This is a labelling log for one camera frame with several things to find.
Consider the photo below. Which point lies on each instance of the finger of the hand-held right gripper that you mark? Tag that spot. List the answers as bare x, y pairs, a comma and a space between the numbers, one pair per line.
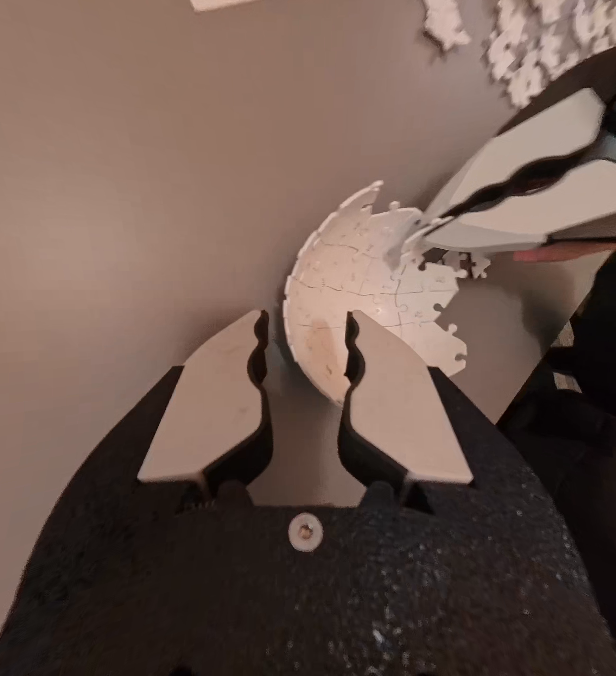
566, 211
540, 137

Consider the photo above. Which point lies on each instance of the white puzzle piece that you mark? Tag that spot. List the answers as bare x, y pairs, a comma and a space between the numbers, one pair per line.
447, 26
408, 247

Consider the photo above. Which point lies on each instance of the pile of loose puzzle parts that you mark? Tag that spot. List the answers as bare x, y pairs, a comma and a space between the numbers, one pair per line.
550, 42

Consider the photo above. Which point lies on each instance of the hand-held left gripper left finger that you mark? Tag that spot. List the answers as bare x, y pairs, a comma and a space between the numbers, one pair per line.
207, 417

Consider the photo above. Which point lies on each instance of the person's right hand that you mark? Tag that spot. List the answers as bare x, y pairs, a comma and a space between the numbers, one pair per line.
561, 254

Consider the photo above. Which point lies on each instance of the white printed leaflet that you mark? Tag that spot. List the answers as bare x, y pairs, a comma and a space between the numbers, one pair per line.
218, 4

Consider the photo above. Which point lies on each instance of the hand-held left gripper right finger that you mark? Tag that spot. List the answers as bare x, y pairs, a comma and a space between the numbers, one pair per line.
397, 417

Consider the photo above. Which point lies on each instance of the person's dark clothing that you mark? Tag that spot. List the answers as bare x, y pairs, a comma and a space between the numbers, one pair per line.
603, 449

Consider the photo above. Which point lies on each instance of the partly built white puzzle ball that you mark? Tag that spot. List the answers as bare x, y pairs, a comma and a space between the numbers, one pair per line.
339, 295

